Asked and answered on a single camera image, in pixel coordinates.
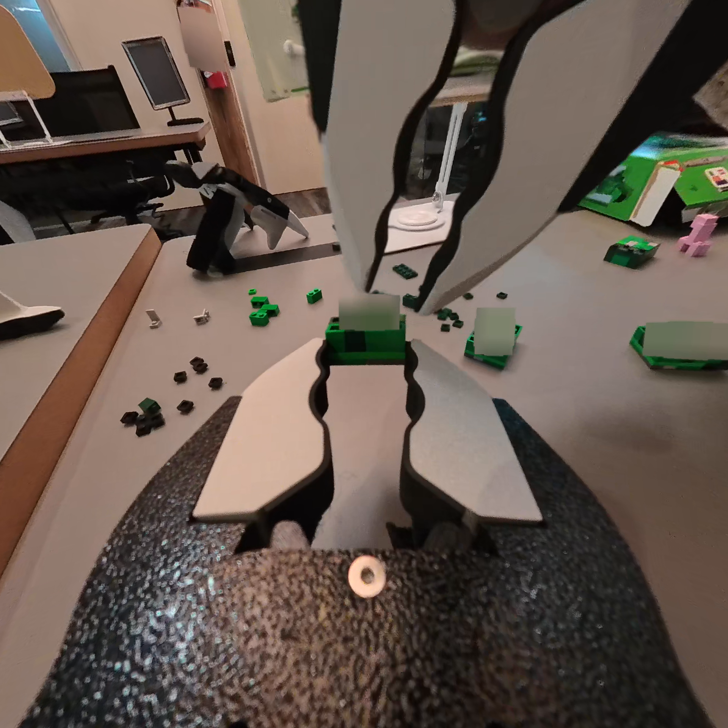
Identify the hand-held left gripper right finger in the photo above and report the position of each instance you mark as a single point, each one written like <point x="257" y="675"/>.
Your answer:
<point x="466" y="449"/>

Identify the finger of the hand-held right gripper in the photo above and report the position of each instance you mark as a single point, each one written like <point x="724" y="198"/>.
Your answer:
<point x="557" y="114"/>
<point x="375" y="85"/>

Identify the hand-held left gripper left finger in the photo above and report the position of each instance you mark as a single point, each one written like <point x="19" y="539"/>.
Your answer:
<point x="267" y="438"/>

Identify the green cube lego build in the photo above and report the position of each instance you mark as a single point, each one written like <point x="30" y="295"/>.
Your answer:
<point x="364" y="344"/>

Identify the small bright green lego brick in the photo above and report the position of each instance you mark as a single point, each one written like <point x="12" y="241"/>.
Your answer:
<point x="314" y="296"/>

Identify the scattered small black lego pieces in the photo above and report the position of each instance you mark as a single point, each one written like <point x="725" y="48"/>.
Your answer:
<point x="149" y="424"/>

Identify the single dark green lego brick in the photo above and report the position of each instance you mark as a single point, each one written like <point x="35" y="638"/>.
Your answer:
<point x="149" y="405"/>

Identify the green lego set box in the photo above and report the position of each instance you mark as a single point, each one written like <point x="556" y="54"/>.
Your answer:
<point x="699" y="187"/>

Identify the small green lego build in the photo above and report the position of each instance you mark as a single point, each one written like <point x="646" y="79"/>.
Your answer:
<point x="628" y="255"/>

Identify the pink lego pig figure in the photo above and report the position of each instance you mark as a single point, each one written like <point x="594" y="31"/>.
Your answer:
<point x="699" y="233"/>

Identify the pile of dark green lego pieces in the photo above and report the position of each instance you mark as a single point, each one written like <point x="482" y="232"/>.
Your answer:
<point x="405" y="272"/>

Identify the glass whiteboard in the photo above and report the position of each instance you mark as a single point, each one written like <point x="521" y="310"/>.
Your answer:
<point x="273" y="51"/>

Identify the white desk lamp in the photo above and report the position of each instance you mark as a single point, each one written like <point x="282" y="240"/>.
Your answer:
<point x="421" y="219"/>

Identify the red fire alarm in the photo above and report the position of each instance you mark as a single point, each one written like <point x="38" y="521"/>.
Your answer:
<point x="216" y="79"/>

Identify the spare hand-held gripper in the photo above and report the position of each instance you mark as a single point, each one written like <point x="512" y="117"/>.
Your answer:
<point x="210" y="239"/>

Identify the silver framed screen on stand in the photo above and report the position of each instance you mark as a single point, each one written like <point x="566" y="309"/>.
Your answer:
<point x="156" y="71"/>

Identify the white wedge on black base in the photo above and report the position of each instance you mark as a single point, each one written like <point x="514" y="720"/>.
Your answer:
<point x="28" y="317"/>

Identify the wooden desk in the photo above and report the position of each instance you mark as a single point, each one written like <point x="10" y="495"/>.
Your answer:
<point x="102" y="142"/>

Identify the black office chair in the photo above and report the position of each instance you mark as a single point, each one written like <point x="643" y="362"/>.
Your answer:
<point x="114" y="187"/>

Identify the black computer monitor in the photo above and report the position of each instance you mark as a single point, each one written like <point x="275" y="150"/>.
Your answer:
<point x="85" y="105"/>

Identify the clear acrylic stand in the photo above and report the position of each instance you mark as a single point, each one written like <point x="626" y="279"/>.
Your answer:
<point x="25" y="122"/>

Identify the green lego frame build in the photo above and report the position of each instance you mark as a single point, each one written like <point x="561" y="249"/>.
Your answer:
<point x="671" y="363"/>
<point x="483" y="359"/>

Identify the studded grey lego bracket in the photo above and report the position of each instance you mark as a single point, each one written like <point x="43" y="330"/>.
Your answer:
<point x="201" y="317"/>

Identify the thin grey lego bracket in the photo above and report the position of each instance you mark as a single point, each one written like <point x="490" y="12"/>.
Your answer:
<point x="153" y="319"/>

